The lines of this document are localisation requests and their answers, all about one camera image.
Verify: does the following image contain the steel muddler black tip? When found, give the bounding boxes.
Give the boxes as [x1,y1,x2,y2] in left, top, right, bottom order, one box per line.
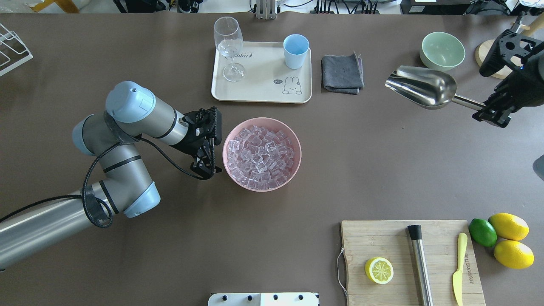
[407,224,434,306]

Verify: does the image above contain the stainless steel ice scoop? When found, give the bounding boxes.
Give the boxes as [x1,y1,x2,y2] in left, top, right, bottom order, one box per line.
[385,65,485,111]

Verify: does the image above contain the wooden mug tree stand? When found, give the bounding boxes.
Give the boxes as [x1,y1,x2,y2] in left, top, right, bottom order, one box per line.
[475,14,544,79]

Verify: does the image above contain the pink bowl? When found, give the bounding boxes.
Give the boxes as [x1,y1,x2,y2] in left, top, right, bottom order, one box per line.
[222,117,302,192]

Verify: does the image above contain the white wire cup rack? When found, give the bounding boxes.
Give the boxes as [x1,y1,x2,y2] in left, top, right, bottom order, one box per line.
[0,24,34,76]

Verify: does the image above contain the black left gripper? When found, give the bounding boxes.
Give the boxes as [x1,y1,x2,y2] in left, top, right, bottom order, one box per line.
[172,106,223,180]

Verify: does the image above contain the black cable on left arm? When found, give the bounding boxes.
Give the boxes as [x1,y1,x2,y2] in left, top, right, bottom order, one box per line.
[0,137,213,228]

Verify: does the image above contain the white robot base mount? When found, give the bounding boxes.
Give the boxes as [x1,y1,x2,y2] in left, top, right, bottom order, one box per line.
[207,292,320,306]

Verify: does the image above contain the yellow lemon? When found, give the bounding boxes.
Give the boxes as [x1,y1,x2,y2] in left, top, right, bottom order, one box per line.
[488,212,529,241]
[493,240,535,269]

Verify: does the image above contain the pale green bowl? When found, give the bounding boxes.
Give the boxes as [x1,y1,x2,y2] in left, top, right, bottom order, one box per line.
[419,32,465,72]

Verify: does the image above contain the clear wine glass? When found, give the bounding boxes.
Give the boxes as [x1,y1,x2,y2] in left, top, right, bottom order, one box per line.
[214,16,245,82]

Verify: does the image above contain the grey folded cloth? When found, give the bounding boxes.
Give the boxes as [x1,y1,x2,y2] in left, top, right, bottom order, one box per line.
[321,52,365,95]

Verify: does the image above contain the yellow lemon upper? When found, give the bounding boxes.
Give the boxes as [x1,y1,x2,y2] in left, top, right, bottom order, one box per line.
[488,212,529,241]

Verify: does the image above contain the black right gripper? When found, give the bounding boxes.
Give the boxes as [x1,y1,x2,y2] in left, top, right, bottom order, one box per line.
[472,29,544,128]

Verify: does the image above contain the wooden cutting board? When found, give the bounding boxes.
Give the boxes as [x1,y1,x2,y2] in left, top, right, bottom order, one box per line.
[340,220,469,306]

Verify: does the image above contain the cream rabbit tray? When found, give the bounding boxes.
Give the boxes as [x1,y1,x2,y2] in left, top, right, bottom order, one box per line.
[210,41,312,103]

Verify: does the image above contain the pile of clear ice cubes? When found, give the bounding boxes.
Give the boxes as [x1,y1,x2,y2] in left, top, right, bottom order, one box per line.
[227,125,295,190]

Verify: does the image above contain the light blue cup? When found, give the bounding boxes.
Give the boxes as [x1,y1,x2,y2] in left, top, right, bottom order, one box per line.
[283,34,309,69]

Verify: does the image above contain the green lime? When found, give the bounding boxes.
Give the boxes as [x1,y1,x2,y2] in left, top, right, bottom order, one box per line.
[468,218,498,247]

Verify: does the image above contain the half lemon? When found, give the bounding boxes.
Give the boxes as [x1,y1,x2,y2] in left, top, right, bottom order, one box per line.
[365,256,394,285]

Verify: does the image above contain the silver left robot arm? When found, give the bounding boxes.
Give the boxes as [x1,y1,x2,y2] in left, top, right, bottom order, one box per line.
[0,81,222,271]

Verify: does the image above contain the yellow lemon lower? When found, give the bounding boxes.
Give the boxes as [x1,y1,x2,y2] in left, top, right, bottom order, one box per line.
[493,240,535,269]

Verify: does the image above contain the yellow plastic knife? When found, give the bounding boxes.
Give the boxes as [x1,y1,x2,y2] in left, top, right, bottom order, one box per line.
[451,232,468,306]

